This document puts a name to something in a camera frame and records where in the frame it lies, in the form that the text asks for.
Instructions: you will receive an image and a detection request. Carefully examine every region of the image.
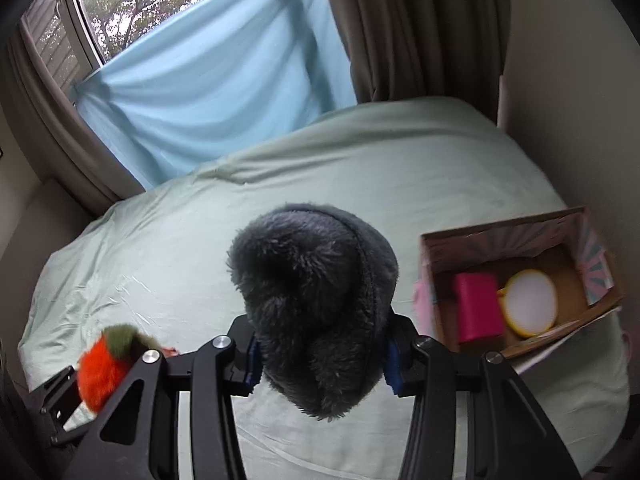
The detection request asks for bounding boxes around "pink block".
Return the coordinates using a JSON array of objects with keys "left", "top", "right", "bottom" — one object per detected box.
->
[{"left": 453, "top": 272, "right": 506, "bottom": 344}]

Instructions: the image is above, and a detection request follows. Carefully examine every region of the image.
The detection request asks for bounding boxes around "orange fluffy plush toy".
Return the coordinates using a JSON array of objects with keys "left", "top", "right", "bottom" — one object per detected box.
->
[{"left": 76, "top": 324, "right": 162, "bottom": 412}]

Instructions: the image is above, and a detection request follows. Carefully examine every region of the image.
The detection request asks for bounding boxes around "cardboard box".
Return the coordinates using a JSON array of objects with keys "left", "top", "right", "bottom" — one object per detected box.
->
[{"left": 413, "top": 205, "right": 627, "bottom": 376}]

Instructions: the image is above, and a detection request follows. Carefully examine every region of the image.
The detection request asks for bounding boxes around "yellow round white-centred item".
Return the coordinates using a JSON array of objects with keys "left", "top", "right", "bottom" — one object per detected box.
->
[{"left": 497, "top": 268, "right": 559, "bottom": 339}]

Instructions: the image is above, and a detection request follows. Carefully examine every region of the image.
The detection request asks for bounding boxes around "grey fluffy plush toy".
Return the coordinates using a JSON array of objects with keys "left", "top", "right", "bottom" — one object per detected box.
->
[{"left": 226, "top": 203, "right": 399, "bottom": 421}]

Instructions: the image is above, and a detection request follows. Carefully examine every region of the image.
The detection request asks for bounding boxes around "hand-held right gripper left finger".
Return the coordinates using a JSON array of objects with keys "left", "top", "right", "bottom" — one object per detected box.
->
[{"left": 65, "top": 314, "right": 261, "bottom": 480}]

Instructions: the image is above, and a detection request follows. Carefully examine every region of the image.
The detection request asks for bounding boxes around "light blue cloth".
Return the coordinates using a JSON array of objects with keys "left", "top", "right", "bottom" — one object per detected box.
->
[{"left": 67, "top": 0, "right": 359, "bottom": 192}]

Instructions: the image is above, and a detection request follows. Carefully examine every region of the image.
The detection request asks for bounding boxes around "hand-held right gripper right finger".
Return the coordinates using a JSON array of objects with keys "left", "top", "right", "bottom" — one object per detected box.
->
[{"left": 383, "top": 312, "right": 582, "bottom": 480}]

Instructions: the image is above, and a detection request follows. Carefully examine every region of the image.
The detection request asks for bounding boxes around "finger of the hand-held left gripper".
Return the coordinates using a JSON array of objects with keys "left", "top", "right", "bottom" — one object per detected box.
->
[{"left": 25, "top": 366, "right": 103, "bottom": 449}]

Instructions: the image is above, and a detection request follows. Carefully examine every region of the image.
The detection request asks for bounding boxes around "light green bed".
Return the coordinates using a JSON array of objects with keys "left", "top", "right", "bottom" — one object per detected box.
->
[{"left": 17, "top": 96, "right": 633, "bottom": 480}]

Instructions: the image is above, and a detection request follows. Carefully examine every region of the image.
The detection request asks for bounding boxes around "brown curtain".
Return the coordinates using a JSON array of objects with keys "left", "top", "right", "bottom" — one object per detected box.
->
[
  {"left": 311, "top": 0, "right": 512, "bottom": 109},
  {"left": 4, "top": 24, "right": 134, "bottom": 219}
]

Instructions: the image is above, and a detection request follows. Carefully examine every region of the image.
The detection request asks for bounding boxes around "window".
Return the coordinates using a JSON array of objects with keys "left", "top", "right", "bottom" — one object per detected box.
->
[{"left": 20, "top": 0, "right": 267, "bottom": 97}]

